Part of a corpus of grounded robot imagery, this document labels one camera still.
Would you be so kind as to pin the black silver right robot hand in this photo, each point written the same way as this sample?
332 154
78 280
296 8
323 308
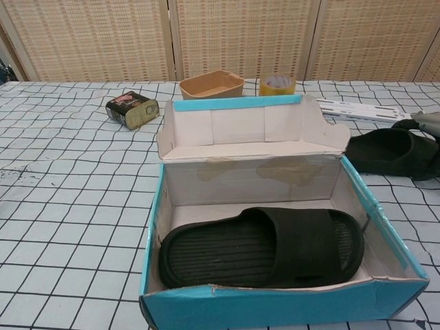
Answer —
428 122

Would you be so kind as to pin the black rubber slipper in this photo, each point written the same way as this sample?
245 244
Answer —
292 233
378 151

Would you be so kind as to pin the blue cardboard shoe box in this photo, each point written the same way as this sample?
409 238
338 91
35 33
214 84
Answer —
240 302

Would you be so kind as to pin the white folded cardboard strips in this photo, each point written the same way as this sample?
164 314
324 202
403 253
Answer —
361 110

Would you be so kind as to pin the yellowish packing tape roll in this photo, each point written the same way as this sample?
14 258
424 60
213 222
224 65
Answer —
275 87

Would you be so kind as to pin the brown paper bowl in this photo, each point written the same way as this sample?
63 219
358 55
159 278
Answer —
206 84

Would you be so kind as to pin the black rectangular tin can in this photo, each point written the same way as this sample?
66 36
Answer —
130 106

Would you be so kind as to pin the bamboo folding screen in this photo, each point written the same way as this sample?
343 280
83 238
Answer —
103 34

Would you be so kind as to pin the light blue checked tablecloth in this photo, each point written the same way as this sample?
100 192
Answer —
68 206

